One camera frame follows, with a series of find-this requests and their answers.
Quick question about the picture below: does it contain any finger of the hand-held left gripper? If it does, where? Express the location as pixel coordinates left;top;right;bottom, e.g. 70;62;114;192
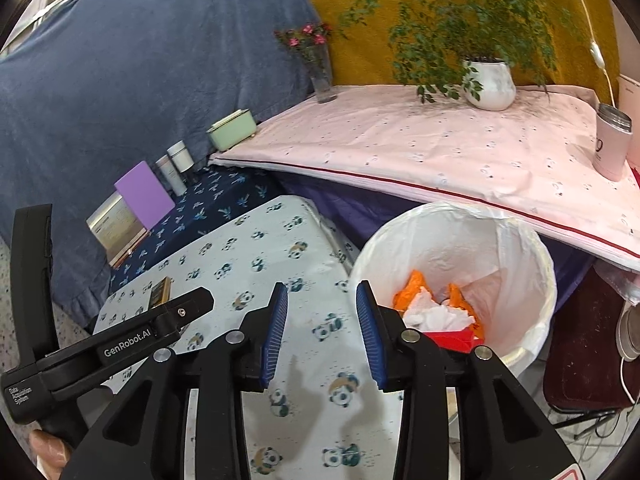
150;286;216;341

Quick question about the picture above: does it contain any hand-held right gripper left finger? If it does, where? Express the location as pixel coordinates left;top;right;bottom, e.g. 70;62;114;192
60;282;290;480

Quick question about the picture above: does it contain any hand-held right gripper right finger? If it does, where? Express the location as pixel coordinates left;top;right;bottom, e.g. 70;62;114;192
355;280;583;480

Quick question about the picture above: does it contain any small brown box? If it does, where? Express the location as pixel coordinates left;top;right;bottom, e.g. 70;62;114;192
148;277;172;308

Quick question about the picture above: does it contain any orange plastic bag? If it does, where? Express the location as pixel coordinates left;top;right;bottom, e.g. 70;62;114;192
392;270;488;346

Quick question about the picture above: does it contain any white paper tissue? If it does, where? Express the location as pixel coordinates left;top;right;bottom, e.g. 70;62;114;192
402;285;476;333

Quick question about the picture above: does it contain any red packet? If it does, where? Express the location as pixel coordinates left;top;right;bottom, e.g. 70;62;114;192
427;327;486;356

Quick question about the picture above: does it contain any white lined trash bin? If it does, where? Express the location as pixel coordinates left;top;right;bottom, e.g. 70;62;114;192
348;201;558;378

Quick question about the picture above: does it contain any person's left hand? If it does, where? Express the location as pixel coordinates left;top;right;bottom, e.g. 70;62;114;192
29;430;76;480

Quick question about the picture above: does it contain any panda print sheet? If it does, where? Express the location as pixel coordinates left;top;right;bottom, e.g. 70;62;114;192
92;195;461;480

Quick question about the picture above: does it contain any navy dragonfly print cloth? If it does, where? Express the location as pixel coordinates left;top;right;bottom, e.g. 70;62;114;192
109;162;281;296

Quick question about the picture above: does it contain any purple box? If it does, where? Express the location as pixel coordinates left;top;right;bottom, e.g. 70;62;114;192
114;160;176;231

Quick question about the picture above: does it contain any dark purple cloth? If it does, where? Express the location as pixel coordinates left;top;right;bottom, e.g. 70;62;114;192
270;172;596;311

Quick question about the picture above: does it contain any white cylindrical can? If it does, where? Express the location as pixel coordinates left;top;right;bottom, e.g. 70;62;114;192
156;156;187;197

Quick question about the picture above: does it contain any white cosmetic jar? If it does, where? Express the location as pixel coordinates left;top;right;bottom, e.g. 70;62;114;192
167;141;195;173

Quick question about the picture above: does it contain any pale green box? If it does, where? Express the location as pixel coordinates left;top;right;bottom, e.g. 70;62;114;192
206;108;258;152

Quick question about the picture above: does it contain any pink cloth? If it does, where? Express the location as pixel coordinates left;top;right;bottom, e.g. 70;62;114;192
207;84;640;273

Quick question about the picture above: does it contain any dark red stool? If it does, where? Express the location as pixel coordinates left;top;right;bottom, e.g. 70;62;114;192
542;267;640;416

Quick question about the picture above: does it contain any blue-grey cloth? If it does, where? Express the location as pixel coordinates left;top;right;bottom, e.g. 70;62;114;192
0;0;321;326

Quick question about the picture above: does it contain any glass vase with pink flowers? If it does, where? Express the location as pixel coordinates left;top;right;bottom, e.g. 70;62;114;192
274;22;338;105

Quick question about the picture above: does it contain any white round device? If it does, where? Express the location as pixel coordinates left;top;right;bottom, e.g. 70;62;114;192
615;305;640;361

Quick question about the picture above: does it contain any green plant in white pot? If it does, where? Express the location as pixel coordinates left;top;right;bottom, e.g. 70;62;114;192
337;0;586;112

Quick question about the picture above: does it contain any pink thermos cup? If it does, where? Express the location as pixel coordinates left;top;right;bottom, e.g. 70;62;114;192
592;102;633;182

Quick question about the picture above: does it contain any white cable with switch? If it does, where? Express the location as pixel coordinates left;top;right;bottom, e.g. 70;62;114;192
560;0;618;106

